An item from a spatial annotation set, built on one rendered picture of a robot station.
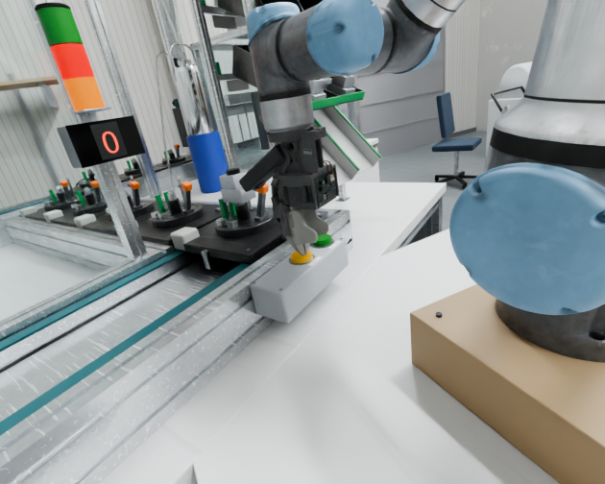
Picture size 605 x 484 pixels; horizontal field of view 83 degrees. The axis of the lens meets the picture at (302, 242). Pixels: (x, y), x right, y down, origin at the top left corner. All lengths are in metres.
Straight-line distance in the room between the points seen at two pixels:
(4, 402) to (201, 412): 0.26
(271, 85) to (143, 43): 4.61
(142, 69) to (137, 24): 0.48
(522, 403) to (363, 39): 0.40
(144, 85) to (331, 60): 4.65
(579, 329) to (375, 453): 0.25
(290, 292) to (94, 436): 0.30
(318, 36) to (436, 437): 0.46
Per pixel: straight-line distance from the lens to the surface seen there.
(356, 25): 0.42
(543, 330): 0.46
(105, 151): 0.72
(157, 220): 0.96
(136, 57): 5.05
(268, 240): 0.70
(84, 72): 0.74
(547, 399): 0.41
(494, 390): 0.44
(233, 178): 0.75
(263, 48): 0.51
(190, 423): 0.53
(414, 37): 0.52
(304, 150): 0.51
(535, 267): 0.28
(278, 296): 0.53
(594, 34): 0.28
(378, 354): 0.55
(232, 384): 0.55
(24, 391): 0.64
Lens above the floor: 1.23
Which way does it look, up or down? 23 degrees down
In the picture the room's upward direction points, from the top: 10 degrees counter-clockwise
